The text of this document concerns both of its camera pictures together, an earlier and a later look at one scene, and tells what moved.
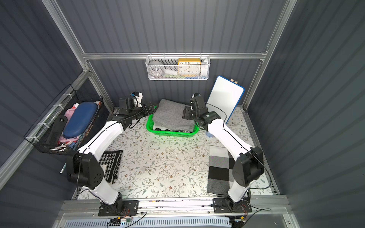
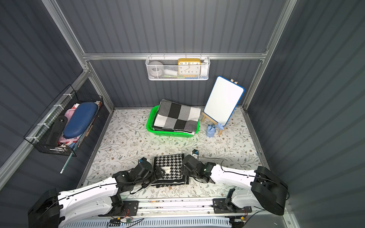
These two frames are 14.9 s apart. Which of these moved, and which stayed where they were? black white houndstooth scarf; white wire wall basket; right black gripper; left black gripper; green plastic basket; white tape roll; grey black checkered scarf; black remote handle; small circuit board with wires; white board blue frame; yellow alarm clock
Moved: right black gripper; left black gripper; black white houndstooth scarf; grey black checkered scarf
Stayed: black remote handle; white wire wall basket; yellow alarm clock; white tape roll; green plastic basket; white board blue frame; small circuit board with wires
